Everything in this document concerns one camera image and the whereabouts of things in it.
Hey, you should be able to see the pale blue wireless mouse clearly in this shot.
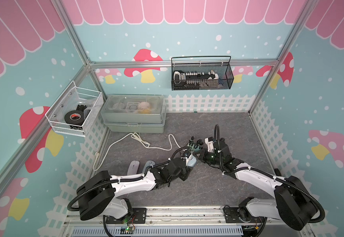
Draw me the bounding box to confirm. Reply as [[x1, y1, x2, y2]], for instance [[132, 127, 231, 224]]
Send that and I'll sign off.
[[186, 154, 197, 167]]

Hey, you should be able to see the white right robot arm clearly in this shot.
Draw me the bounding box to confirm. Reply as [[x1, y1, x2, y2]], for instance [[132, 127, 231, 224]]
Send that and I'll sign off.
[[194, 137, 325, 231]]

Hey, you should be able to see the white wire basket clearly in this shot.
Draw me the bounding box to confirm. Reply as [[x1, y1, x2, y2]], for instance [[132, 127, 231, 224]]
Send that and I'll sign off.
[[45, 82, 104, 137]]

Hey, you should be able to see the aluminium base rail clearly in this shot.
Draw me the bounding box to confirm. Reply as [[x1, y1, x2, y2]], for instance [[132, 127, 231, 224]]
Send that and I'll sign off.
[[60, 205, 315, 237]]

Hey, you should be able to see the green plastic storage box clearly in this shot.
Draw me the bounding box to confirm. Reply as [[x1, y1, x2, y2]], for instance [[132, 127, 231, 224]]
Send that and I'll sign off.
[[100, 94, 167, 133]]

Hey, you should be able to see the lilac wireless mouse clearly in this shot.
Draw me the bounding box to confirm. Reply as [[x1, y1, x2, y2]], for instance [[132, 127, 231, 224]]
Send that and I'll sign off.
[[127, 161, 140, 175]]

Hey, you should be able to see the white power cable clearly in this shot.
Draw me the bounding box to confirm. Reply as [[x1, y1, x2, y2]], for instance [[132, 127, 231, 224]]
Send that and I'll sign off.
[[93, 132, 190, 172]]

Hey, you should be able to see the light blue wireless mouse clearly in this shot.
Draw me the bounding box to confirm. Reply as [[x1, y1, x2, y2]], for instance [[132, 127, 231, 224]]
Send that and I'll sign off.
[[142, 161, 155, 173]]

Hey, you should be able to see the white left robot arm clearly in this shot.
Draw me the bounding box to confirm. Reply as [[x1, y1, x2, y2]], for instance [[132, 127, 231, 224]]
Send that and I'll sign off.
[[67, 155, 197, 221]]

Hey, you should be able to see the black wire mesh basket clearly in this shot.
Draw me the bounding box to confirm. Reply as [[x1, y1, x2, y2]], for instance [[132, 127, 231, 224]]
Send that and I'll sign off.
[[171, 56, 234, 90]]

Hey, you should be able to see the black tape roll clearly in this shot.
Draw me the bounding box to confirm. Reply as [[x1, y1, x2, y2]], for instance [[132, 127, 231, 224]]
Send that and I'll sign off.
[[64, 110, 85, 126]]

